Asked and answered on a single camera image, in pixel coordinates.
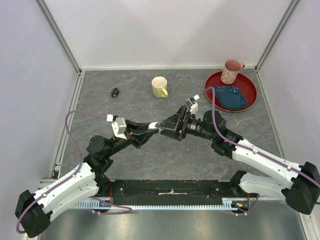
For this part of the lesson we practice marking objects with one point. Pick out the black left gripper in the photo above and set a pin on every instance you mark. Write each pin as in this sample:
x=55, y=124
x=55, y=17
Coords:
x=138, y=133

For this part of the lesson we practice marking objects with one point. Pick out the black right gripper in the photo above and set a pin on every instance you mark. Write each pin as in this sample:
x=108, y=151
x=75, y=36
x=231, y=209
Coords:
x=171, y=123

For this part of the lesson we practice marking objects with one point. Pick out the white earbud charging case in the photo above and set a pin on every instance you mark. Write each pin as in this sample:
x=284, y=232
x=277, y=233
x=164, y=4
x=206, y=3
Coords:
x=154, y=126

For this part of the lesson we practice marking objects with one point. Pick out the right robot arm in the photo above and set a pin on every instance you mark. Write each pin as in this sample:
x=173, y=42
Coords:
x=297, y=184

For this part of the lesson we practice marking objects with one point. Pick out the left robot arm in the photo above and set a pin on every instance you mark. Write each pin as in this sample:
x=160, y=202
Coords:
x=35, y=211

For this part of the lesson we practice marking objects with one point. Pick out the black clip object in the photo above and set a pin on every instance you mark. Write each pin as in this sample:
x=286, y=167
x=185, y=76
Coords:
x=115, y=92

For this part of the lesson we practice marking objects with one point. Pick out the yellow-green ceramic mug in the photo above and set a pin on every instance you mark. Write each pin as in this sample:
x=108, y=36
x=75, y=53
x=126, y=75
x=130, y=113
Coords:
x=159, y=87

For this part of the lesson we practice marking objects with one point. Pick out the blue leaf-shaped dish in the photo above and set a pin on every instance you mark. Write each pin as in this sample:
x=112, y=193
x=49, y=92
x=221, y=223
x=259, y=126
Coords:
x=230, y=97

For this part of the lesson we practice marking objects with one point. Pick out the pink patterned mug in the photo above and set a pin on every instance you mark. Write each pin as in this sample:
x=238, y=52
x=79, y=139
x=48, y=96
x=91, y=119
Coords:
x=231, y=69

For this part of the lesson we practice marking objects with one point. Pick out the red round tray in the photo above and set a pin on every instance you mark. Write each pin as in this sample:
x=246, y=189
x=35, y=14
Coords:
x=242, y=82

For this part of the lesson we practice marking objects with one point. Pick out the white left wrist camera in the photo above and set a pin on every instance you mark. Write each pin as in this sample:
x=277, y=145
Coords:
x=118, y=125

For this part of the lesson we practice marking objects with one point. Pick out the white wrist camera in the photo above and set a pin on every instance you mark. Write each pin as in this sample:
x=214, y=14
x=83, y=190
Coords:
x=118, y=125
x=192, y=104

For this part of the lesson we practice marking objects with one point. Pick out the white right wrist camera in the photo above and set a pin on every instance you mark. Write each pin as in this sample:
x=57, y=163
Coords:
x=192, y=104

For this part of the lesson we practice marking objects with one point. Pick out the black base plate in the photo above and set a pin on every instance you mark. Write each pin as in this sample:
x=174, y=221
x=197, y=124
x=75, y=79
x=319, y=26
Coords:
x=172, y=192

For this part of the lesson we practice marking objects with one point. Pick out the light blue cable duct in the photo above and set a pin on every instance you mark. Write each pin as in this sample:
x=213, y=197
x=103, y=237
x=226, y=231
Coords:
x=91, y=204

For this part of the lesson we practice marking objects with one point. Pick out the left aluminium frame post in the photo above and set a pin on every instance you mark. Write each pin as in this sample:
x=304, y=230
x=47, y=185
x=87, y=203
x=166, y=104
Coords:
x=58, y=34

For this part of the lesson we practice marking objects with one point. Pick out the aluminium frame post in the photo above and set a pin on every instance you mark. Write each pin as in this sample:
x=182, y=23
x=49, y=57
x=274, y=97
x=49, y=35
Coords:
x=293, y=4
x=58, y=34

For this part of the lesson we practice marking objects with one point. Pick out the right aluminium frame post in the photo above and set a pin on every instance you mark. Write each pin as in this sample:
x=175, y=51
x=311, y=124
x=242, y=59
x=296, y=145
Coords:
x=293, y=4

